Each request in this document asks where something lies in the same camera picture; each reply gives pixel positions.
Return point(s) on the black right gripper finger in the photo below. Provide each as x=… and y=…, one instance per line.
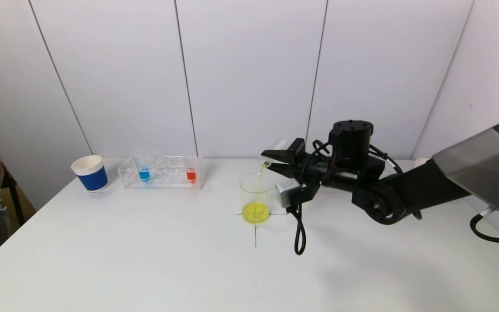
x=287, y=170
x=275, y=156

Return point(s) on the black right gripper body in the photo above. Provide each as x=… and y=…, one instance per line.
x=297, y=157

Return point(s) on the test tube with yellow pigment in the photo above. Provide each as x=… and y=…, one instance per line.
x=280, y=145

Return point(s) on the clear glass beaker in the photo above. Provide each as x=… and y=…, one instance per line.
x=256, y=212

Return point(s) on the test tube with red liquid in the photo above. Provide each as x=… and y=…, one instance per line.
x=191, y=175

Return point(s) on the clear acrylic test tube rack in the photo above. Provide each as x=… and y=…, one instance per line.
x=167, y=173

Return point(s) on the test tube with blue liquid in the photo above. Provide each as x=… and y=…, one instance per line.
x=144, y=175

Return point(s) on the white paper cup blue sleeve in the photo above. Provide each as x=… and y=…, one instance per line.
x=93, y=178
x=422, y=161

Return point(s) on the black chair frame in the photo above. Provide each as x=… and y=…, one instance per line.
x=14, y=197

